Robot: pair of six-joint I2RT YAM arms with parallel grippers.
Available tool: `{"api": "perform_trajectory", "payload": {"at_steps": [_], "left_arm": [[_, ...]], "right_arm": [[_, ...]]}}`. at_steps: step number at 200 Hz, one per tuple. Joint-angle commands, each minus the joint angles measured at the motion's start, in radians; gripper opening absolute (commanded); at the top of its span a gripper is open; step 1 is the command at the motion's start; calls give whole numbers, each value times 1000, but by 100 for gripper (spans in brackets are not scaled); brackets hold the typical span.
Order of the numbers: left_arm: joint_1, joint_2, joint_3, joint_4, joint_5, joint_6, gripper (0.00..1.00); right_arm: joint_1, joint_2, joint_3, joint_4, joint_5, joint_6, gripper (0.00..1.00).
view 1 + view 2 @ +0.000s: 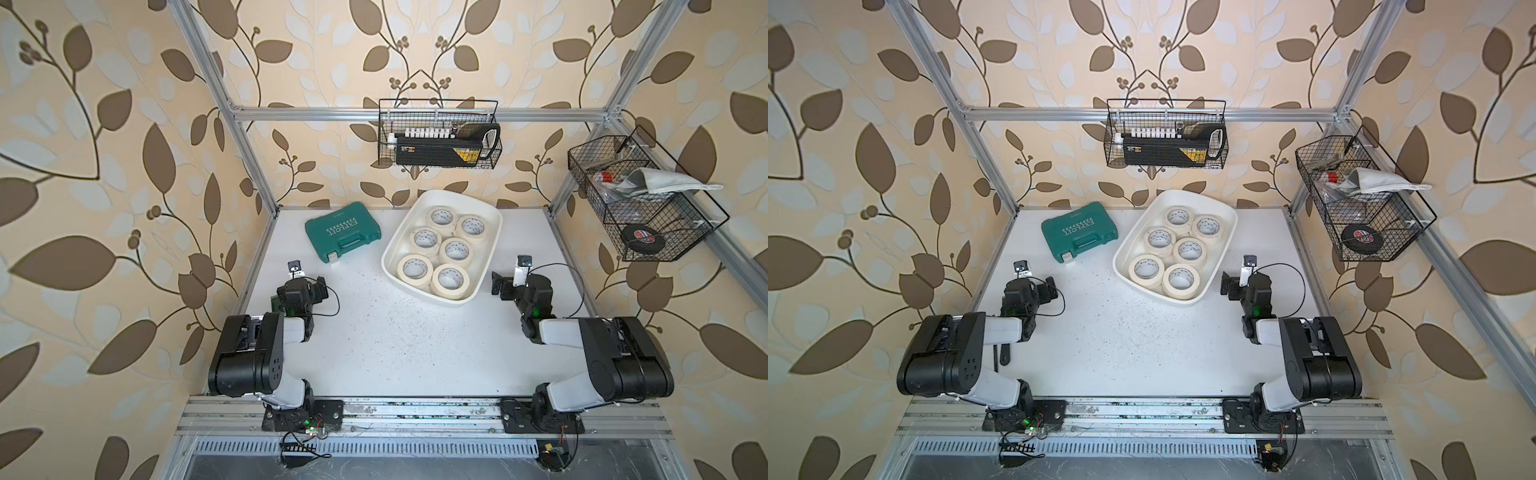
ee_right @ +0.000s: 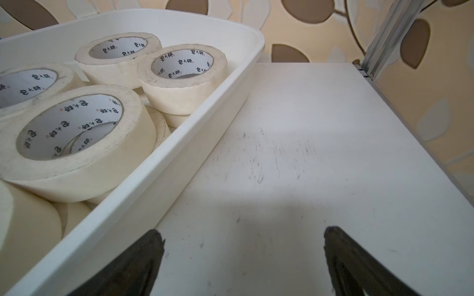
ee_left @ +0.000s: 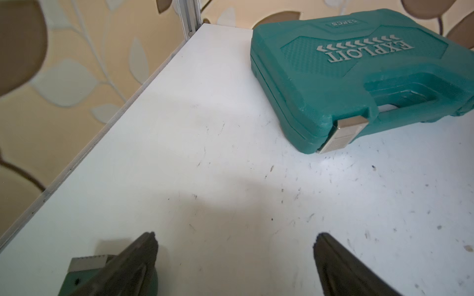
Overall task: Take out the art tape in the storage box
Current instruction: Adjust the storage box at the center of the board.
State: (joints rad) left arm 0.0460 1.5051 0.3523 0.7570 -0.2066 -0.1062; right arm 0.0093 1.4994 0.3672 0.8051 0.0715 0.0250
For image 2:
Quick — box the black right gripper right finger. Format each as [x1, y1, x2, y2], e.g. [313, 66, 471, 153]
[324, 226, 418, 296]

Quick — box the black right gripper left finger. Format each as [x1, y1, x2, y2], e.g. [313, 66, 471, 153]
[69, 229, 165, 296]

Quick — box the cream tape roll one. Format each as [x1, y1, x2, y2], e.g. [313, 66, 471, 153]
[1, 85, 157, 202]

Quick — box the cream tape roll two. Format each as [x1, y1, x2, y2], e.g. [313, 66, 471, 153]
[137, 44, 228, 116]

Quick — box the cream tape roll four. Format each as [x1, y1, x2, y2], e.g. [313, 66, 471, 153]
[1, 64, 84, 120]

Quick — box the cream tape roll three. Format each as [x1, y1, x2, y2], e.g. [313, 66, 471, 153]
[75, 32, 162, 90]

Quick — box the white plastic storage box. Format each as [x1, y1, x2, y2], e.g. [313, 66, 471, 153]
[1, 9, 265, 296]

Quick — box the cream tape roll five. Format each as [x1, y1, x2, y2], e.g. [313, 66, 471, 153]
[1, 181, 62, 295]

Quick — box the aluminium frame post right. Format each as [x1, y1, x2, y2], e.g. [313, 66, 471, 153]
[361, 0, 425, 81]

